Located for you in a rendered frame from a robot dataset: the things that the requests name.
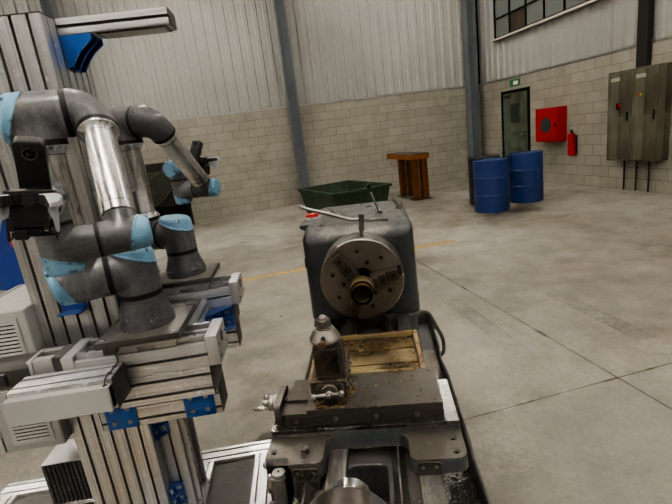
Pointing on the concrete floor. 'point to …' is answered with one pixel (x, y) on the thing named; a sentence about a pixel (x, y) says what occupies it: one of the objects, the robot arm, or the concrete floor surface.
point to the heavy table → (412, 174)
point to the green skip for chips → (343, 193)
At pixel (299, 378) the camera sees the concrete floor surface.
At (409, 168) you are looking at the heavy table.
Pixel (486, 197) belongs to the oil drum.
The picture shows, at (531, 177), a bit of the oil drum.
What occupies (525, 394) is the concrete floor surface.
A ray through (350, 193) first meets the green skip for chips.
